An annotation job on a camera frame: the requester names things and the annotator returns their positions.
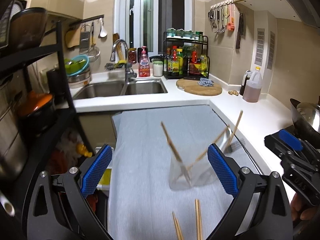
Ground black pot orange lid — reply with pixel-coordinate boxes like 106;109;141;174
17;91;57;137

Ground steel wok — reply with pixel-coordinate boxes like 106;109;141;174
290;98;320;133

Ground white-handled metal fork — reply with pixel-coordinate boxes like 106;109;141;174
226;142;244;154

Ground white lidded jar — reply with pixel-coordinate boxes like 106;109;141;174
152;60;164;77

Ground red detergent bottle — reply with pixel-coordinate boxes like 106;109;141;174
138;46;152;78

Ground metal mesh strainer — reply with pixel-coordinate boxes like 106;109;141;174
86;22;101;62

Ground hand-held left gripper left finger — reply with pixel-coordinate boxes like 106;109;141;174
26;144;113;240

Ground clear cooking oil jug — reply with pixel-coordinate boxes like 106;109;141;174
242;66;263;103

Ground green and blue colander bowls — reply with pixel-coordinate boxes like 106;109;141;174
64;55;90;75

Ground orange hanging kitchen tool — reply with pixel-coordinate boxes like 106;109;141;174
226;3;236;31

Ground red sauce jar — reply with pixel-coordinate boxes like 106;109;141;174
128;48;138;64

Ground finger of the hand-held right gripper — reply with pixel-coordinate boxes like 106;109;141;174
278;129;320;165
264;135;320;207

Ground black thermos jug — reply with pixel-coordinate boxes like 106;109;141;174
46;68;70;106

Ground grey-blue table mat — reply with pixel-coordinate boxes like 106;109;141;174
107;104;263;240

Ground sink sponge rack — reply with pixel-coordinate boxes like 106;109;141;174
104;60;127;71

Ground stainless steel stockpot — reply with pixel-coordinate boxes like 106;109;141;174
0;66;28;182

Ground steel pot under colander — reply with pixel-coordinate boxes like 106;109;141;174
67;70;91;88

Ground red plastic bag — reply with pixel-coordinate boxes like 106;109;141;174
47;129;86;176

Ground hanging metal utensil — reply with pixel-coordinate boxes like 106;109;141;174
214;6;227;34

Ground red label sauce bottle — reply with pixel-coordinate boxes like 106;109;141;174
188;44;202;76

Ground black metal shelf rack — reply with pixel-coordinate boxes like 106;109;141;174
0;21;97;205

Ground red capped soy sauce bottle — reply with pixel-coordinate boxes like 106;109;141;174
167;46;179;77

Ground hanging wooden board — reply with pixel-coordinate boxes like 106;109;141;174
65;27;82;49

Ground white-framed window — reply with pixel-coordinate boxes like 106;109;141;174
114;0;186;57

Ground brown ceramic bowl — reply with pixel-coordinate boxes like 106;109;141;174
8;7;48;50

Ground round wooden cutting board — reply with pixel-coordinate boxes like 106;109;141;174
176;78;223;97

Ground grey wall vent grille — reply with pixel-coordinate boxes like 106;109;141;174
254;28;266;67
267;31;276;70

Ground hanging kitchen scissors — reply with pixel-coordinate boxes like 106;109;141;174
207;9;217;28

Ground dark glass vinegar bottle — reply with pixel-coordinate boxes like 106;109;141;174
182;46;189;74

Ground metal box grater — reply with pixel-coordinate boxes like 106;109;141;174
79;25;91;49

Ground clear plastic utensil container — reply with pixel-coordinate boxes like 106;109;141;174
168;152;218;191

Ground yellow seasoning bag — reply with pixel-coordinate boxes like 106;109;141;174
200;55;209;77

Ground black wire spice rack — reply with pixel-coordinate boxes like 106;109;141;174
163;31;211;80

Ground stainless steel sink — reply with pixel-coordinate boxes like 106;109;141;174
73;78;168;100

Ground hanging cleaver knife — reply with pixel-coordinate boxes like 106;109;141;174
235;12;244;50

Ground yellow plastic bag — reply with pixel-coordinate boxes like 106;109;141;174
76;142;93;158

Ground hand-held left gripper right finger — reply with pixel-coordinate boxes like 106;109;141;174
207;144;294;240

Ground person's right hand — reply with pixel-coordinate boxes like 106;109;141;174
291;192;320;222

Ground dark sauce bottle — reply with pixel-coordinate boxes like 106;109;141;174
239;70;252;96

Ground chrome kitchen faucet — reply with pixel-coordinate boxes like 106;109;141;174
110;39;138;85

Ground white hanging ladle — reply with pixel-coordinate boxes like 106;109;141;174
98;18;108;39

